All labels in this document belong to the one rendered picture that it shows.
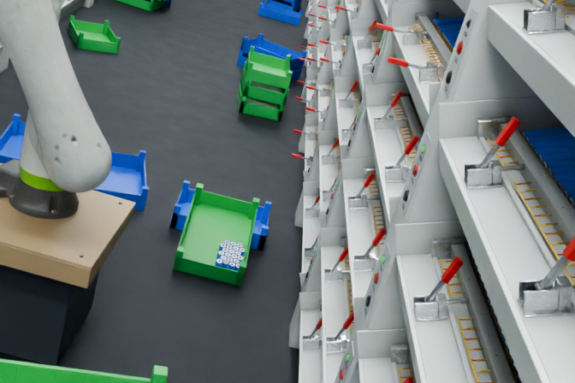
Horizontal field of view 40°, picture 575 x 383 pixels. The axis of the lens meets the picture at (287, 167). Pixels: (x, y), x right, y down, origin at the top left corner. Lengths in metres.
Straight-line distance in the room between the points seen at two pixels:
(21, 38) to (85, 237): 0.48
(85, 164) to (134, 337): 0.60
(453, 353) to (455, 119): 0.32
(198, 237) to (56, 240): 0.78
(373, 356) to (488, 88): 0.45
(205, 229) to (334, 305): 0.79
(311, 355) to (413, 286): 0.82
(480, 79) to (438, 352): 0.36
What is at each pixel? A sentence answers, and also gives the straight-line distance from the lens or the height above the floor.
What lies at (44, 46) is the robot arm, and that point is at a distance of 1.44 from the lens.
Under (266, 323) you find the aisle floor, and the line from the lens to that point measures 2.16.
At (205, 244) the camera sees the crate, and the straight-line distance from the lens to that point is 2.36.
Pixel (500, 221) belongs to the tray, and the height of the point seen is 0.88.
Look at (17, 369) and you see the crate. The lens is 1.16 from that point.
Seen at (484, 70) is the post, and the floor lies 0.98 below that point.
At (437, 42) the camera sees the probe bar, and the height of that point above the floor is 0.92.
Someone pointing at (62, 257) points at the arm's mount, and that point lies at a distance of 1.62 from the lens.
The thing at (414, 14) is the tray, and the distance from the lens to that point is 1.76.
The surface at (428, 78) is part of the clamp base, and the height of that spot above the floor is 0.89.
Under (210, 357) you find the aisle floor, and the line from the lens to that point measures 1.98.
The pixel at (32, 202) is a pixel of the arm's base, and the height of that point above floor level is 0.36.
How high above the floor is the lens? 1.19
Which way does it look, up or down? 22 degrees down
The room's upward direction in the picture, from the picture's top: 16 degrees clockwise
